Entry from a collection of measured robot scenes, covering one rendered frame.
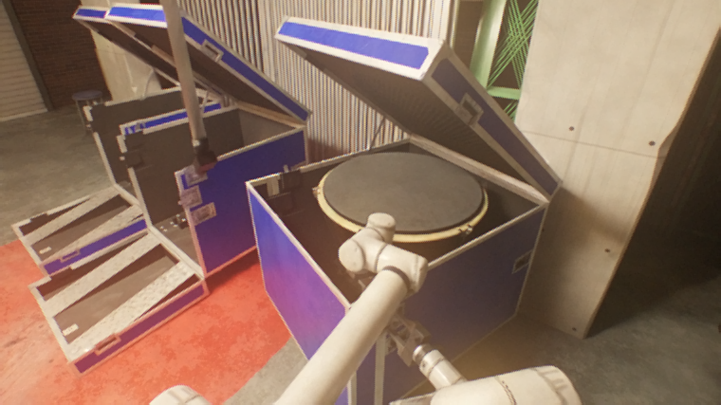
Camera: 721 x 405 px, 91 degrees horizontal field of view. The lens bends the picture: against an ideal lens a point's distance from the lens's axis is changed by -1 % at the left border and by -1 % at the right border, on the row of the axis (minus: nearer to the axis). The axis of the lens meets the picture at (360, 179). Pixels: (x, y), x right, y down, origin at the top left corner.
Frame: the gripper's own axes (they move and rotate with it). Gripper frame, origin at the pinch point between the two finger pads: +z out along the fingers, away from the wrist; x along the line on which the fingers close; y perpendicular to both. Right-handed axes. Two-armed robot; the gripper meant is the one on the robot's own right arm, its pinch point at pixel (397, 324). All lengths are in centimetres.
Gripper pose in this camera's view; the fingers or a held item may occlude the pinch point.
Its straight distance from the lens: 145.9
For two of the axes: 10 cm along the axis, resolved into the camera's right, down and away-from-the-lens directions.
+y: -7.4, -1.5, -6.5
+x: -3.7, 9.1, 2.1
